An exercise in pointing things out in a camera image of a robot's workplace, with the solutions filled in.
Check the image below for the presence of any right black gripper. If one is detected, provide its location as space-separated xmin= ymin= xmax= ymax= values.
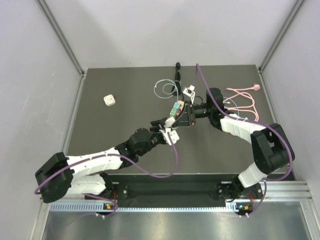
xmin=172 ymin=100 xmax=213 ymax=128

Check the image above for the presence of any white cube charger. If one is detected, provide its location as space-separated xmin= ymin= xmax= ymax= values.
xmin=164 ymin=116 xmax=176 ymax=128

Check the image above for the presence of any beige wooden power strip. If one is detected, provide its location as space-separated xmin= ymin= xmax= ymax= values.
xmin=175 ymin=100 xmax=186 ymax=120

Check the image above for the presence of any white square plug adapter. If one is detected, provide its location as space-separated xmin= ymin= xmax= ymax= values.
xmin=103 ymin=94 xmax=116 ymax=107

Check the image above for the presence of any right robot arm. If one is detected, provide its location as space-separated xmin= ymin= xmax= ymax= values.
xmin=172 ymin=85 xmax=295 ymax=200

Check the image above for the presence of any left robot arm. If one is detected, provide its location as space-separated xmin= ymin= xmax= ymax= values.
xmin=34 ymin=116 xmax=179 ymax=203

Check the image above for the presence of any green plug on beige strip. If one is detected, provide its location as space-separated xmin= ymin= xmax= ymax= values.
xmin=169 ymin=108 xmax=178 ymax=118

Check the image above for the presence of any teal plug on beige strip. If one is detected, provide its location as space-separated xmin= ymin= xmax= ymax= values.
xmin=172 ymin=101 xmax=181 ymax=111

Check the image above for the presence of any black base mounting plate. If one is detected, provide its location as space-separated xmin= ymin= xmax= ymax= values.
xmin=100 ymin=174 xmax=263 ymax=208

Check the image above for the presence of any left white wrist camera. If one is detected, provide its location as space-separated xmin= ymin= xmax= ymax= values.
xmin=159 ymin=128 xmax=180 ymax=146

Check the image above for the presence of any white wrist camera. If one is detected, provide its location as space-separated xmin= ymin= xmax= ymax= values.
xmin=182 ymin=84 xmax=196 ymax=105
xmin=159 ymin=128 xmax=180 ymax=146

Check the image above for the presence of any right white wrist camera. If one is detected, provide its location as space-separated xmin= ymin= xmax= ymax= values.
xmin=182 ymin=84 xmax=196 ymax=105

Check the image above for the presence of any black power cord with plug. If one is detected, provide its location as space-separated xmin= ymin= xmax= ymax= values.
xmin=172 ymin=62 xmax=186 ymax=101

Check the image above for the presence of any light teal usb cable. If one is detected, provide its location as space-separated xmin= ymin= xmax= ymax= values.
xmin=152 ymin=78 xmax=182 ymax=103

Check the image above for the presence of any light blue cable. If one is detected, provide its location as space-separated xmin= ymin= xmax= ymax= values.
xmin=222 ymin=96 xmax=241 ymax=118

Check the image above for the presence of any pink power cord with plug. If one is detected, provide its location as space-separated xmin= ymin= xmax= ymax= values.
xmin=222 ymin=83 xmax=261 ymax=121

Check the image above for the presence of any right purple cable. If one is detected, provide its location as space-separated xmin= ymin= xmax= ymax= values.
xmin=194 ymin=62 xmax=294 ymax=182

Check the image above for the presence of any slotted grey cable duct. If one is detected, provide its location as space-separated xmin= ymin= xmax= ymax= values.
xmin=49 ymin=201 xmax=250 ymax=213

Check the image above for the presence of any aluminium frame rail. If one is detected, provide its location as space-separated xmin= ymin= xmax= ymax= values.
xmin=35 ymin=0 xmax=85 ymax=77

